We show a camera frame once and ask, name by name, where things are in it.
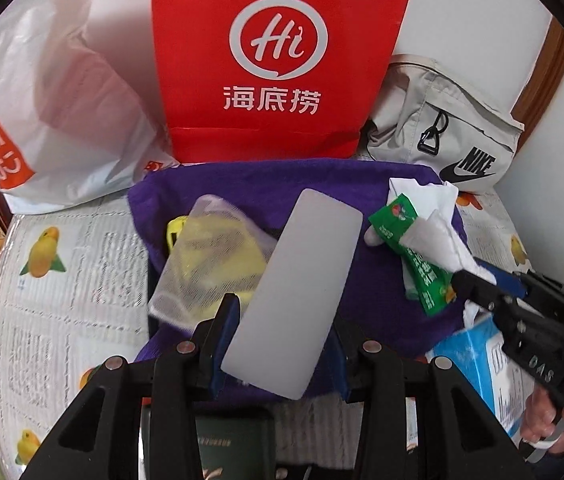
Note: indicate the blue white carton box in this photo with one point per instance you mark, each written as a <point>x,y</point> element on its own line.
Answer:
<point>482,365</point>

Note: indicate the grey waist bag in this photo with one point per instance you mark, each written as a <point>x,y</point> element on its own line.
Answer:
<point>432,110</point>

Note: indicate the purple fabric tray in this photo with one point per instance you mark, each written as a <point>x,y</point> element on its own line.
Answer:
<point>377,300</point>

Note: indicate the person's right hand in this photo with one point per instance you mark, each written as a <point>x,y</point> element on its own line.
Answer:
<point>542,415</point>

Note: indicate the red paper bag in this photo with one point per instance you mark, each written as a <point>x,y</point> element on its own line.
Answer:
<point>282,60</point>

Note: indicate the white plastic shopping bag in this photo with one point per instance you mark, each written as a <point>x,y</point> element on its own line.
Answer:
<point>47,105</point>

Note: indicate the green packet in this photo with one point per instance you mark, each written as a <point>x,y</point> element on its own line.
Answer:
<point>402,220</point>

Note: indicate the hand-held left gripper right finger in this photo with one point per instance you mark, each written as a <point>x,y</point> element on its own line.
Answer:
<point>347,385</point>

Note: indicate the white frosted pad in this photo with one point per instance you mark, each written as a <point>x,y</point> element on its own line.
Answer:
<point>292,290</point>

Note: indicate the dark green tin box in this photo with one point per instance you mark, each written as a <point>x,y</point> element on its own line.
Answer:
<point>232,445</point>

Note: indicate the wooden door frame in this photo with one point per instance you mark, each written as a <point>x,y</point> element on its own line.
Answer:
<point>544,75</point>

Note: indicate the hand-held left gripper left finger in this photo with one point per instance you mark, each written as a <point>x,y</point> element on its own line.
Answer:
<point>229,320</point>

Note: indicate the yellow socks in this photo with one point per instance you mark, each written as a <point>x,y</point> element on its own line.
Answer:
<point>207,260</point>

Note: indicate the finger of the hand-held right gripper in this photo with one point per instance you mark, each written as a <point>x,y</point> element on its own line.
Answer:
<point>477,290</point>
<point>507,280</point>

